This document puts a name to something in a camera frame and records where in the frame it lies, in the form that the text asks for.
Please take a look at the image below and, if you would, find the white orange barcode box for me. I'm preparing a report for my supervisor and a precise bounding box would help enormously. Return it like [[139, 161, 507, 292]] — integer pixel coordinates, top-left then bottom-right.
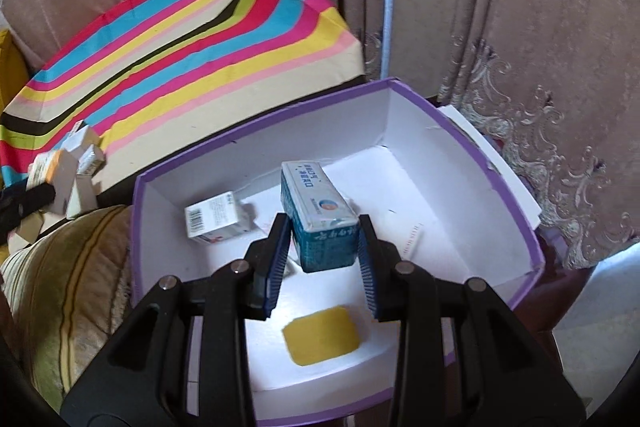
[[26, 151, 63, 188]]

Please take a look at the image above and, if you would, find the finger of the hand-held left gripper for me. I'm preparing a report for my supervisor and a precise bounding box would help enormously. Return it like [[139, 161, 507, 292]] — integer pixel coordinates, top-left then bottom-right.
[[0, 183, 56, 233]]

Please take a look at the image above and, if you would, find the beige cardboard box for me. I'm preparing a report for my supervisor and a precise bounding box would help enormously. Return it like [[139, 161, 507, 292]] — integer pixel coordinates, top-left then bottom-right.
[[47, 149, 98, 218]]

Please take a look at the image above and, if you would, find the white cube box with logo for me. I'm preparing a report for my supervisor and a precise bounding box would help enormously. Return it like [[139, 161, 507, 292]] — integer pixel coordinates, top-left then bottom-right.
[[7, 212, 53, 253]]

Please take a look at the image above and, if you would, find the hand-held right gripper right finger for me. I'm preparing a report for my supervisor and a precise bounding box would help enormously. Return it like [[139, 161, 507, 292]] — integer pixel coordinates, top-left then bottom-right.
[[356, 214, 586, 427]]

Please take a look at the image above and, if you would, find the blue printed box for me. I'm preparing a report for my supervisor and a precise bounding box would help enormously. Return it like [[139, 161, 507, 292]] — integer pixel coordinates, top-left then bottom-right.
[[280, 161, 360, 274]]

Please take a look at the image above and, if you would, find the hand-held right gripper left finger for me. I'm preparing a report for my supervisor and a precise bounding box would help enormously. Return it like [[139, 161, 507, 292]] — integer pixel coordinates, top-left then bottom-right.
[[60, 212, 291, 427]]

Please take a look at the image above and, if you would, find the yellow sponge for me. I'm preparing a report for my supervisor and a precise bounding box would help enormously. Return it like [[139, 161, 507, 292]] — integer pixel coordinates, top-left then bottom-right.
[[281, 305, 363, 367]]

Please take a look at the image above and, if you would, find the rainbow striped cloth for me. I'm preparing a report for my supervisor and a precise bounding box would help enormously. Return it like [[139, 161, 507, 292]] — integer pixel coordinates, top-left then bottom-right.
[[0, 0, 366, 202]]

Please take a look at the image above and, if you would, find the small white blue box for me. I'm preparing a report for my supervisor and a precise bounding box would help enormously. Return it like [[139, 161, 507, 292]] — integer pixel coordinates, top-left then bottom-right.
[[185, 192, 256, 245]]

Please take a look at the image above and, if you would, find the yellow leather cushion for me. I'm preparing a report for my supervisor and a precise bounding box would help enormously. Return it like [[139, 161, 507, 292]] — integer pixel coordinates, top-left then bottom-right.
[[0, 29, 28, 112]]

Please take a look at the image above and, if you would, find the striped plush cushion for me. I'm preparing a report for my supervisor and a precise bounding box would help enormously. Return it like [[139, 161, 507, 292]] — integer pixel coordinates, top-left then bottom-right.
[[0, 204, 133, 413]]

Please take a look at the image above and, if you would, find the purple cardboard box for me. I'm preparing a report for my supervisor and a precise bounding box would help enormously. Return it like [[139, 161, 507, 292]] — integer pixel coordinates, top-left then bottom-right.
[[131, 77, 546, 427]]

